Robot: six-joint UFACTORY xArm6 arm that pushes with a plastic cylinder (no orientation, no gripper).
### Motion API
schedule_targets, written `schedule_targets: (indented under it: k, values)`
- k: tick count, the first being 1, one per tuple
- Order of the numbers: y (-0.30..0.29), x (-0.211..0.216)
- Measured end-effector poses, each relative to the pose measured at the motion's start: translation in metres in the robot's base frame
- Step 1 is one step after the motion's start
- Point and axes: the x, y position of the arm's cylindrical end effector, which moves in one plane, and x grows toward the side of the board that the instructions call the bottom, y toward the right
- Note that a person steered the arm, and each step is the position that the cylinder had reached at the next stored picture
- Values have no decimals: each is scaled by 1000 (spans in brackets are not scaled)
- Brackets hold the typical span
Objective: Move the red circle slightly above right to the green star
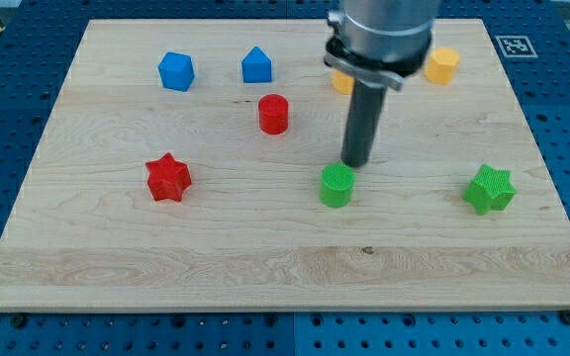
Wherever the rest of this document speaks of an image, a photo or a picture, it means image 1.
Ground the green cylinder block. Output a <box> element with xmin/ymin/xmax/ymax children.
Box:
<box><xmin>319</xmin><ymin>163</ymin><xmax>355</xmax><ymax>208</ymax></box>

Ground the yellow block behind rod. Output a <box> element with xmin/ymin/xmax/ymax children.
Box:
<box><xmin>332</xmin><ymin>70</ymin><xmax>354</xmax><ymax>95</ymax></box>

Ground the blue cube block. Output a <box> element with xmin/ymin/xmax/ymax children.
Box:
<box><xmin>157</xmin><ymin>52</ymin><xmax>195</xmax><ymax>92</ymax></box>

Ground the yellow hexagon block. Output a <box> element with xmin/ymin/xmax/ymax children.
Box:
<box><xmin>425</xmin><ymin>47</ymin><xmax>461</xmax><ymax>85</ymax></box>

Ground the red star block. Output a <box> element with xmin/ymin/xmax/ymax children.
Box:
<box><xmin>145</xmin><ymin>152</ymin><xmax>192</xmax><ymax>202</ymax></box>

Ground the red cylinder block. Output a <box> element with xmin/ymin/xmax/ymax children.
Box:
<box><xmin>258</xmin><ymin>94</ymin><xmax>289</xmax><ymax>134</ymax></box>

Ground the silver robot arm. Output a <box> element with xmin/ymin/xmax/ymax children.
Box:
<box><xmin>324</xmin><ymin>0</ymin><xmax>439</xmax><ymax>91</ymax></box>

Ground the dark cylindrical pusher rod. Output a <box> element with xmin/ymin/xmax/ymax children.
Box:
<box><xmin>340</xmin><ymin>80</ymin><xmax>387</xmax><ymax>168</ymax></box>

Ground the wooden board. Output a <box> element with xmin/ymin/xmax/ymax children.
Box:
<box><xmin>0</xmin><ymin>19</ymin><xmax>570</xmax><ymax>313</ymax></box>

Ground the green star block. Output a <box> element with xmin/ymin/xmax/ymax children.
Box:
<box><xmin>463</xmin><ymin>164</ymin><xmax>517</xmax><ymax>216</ymax></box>

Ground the fiducial marker tag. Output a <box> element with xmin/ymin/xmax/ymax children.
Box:
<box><xmin>495</xmin><ymin>35</ymin><xmax>537</xmax><ymax>58</ymax></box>

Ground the blue pentagon block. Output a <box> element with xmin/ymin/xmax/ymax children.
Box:
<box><xmin>241</xmin><ymin>46</ymin><xmax>272</xmax><ymax>83</ymax></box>

